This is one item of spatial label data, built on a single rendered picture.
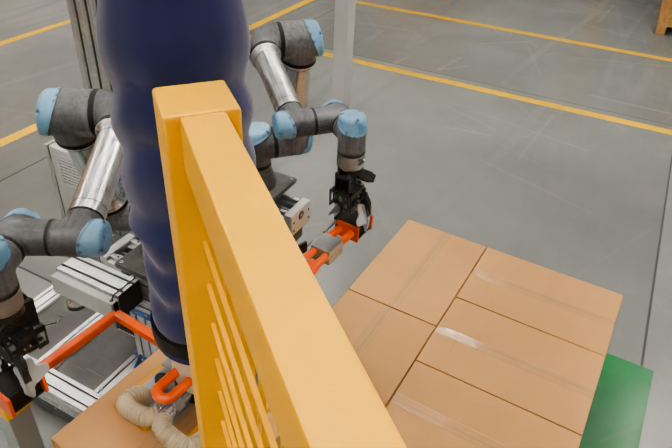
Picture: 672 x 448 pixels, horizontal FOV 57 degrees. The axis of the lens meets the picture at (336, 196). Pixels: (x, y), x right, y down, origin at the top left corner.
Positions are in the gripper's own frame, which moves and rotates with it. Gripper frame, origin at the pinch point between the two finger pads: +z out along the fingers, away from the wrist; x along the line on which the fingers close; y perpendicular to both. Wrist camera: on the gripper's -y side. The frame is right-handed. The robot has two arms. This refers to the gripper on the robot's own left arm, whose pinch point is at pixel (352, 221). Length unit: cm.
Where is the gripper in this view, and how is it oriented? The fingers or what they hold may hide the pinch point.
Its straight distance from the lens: 180.0
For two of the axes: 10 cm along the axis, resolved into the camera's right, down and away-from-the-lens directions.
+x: 8.4, 3.1, -4.5
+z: -0.2, 8.4, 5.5
